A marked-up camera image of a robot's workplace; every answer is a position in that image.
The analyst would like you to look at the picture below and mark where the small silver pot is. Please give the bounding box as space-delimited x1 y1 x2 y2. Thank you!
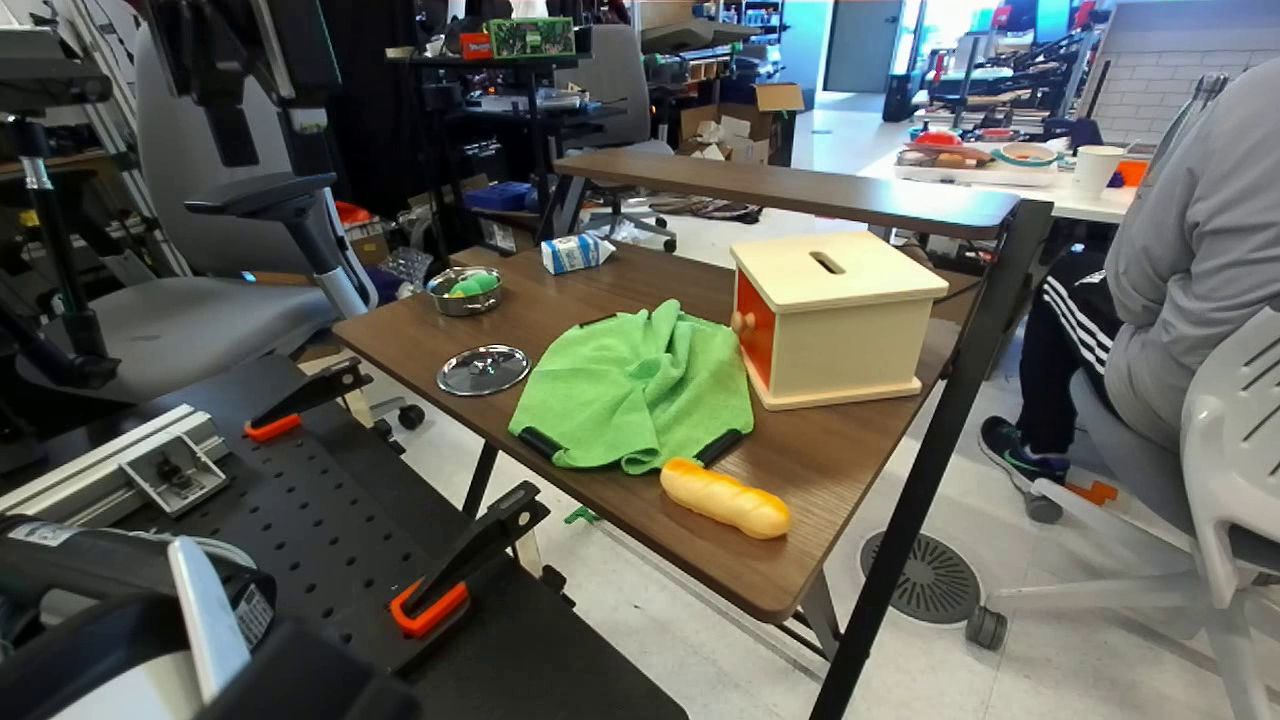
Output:
424 261 510 321

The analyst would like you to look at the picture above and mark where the black tripod stand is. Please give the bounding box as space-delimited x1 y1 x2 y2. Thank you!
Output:
0 34 127 392

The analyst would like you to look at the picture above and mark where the grey office chair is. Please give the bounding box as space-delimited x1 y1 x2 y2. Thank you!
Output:
78 22 383 392

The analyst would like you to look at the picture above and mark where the grey swivel chair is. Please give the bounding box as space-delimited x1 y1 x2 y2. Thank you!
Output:
572 19 672 151

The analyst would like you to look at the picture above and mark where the blue and white carton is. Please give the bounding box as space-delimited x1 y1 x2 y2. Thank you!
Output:
537 233 620 281

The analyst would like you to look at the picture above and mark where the black perforated work platform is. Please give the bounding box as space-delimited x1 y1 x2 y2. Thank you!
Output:
78 350 691 720

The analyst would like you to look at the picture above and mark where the black metal table leg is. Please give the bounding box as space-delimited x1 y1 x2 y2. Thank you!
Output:
809 195 1056 720
456 440 505 524

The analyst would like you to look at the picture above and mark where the green microfiber cloth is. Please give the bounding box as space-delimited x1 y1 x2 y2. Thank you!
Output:
505 296 759 481

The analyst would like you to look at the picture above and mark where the cardboard box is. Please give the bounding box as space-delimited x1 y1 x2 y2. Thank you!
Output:
753 79 812 119

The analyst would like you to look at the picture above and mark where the long wooden table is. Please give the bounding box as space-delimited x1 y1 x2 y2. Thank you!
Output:
557 149 1034 243

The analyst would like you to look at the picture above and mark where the wooden box with red side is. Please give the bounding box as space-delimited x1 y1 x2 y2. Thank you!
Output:
727 227 952 411

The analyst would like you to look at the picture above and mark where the yellow bread roll toy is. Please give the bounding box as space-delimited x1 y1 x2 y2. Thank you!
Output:
655 454 797 543

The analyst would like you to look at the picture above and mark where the white cup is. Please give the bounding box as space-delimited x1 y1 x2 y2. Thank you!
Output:
1074 138 1131 203

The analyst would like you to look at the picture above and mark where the round floor grille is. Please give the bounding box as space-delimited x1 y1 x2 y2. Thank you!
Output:
858 533 987 629

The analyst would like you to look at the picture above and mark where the seated person in grey hoodie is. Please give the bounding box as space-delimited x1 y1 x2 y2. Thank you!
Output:
975 56 1280 492

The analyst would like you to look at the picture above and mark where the white chair with casters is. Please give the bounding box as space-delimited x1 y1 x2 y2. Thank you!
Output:
964 306 1280 720

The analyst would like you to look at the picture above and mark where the black clamp with orange handle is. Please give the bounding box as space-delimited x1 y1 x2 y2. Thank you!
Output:
389 481 552 643
241 354 375 447

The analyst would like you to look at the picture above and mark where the grey square bracket plate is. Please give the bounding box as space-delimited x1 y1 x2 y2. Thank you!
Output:
122 432 233 518

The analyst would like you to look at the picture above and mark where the aluminium extrusion rail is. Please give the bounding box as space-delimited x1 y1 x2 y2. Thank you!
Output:
0 400 216 529

